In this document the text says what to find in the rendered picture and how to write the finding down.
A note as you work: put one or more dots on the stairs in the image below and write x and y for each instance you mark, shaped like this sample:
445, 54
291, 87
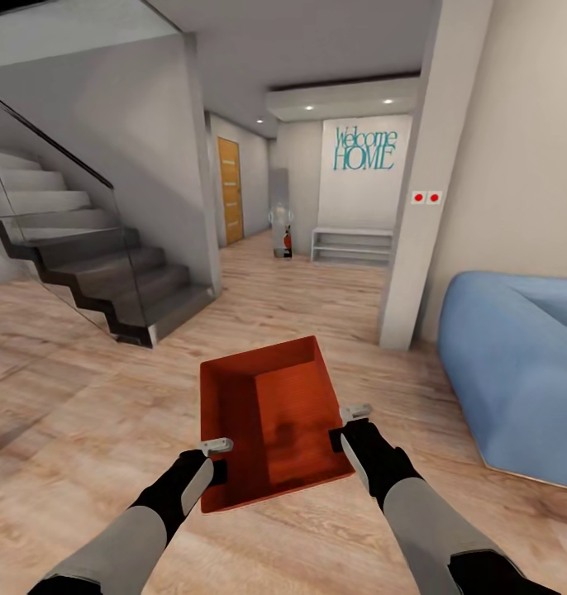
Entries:
59, 221

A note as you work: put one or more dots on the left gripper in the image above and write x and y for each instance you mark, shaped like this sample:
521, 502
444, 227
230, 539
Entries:
219, 473

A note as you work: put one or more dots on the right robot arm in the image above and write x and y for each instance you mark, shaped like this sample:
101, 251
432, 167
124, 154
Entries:
445, 553

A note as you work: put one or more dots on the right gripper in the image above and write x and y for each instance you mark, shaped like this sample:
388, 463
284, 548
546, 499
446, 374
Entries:
335, 437

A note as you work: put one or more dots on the door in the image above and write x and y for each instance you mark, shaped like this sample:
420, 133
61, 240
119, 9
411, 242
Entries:
231, 191

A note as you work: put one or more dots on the storage box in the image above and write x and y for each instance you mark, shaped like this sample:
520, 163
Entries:
277, 405

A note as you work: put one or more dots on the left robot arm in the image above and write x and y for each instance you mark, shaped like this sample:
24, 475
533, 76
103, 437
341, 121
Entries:
120, 559

